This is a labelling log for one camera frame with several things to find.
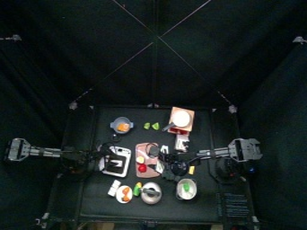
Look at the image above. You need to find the white toy frying pan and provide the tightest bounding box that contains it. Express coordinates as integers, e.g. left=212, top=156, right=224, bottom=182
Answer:
left=160, top=110, right=192, bottom=132

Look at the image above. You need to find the green yellow toy corn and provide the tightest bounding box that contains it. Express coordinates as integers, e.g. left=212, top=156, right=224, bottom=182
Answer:
left=132, top=181, right=144, bottom=198

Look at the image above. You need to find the silver pot with lid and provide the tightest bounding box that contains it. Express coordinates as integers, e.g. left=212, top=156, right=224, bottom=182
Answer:
left=139, top=181, right=164, bottom=206

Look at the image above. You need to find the orange toy carrot piece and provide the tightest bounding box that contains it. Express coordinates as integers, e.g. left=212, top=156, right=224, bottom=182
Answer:
left=122, top=187, right=132, bottom=202

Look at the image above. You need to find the pink cutting board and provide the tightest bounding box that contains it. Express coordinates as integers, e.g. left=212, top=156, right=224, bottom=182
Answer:
left=135, top=142, right=166, bottom=179

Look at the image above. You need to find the orange toy food piece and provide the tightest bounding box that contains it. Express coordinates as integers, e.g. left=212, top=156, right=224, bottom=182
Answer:
left=116, top=123, right=131, bottom=133

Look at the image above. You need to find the white toy box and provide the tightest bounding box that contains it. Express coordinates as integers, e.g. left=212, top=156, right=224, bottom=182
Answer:
left=174, top=134, right=191, bottom=153

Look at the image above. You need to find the white rectangular block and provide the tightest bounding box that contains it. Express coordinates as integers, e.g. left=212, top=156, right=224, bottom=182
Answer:
left=107, top=179, right=123, bottom=198

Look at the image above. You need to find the small white plate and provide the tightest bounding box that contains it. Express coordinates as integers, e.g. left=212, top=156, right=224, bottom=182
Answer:
left=115, top=185, right=135, bottom=205

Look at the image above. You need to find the blue-grey toy pot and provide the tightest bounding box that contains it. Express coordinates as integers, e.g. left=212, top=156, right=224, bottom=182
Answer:
left=110, top=116, right=136, bottom=136

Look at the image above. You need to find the orange wooden board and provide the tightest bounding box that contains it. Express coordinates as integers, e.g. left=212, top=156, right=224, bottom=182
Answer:
left=168, top=106, right=196, bottom=133

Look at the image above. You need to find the white toy stove black top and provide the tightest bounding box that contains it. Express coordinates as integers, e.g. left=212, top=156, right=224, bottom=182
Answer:
left=99, top=145, right=134, bottom=179

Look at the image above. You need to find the black round toy lid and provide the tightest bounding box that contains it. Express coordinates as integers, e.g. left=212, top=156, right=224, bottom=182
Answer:
left=147, top=144, right=160, bottom=159

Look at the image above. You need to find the black round device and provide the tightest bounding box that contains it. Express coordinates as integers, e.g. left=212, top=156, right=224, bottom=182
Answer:
left=215, top=157, right=242, bottom=184

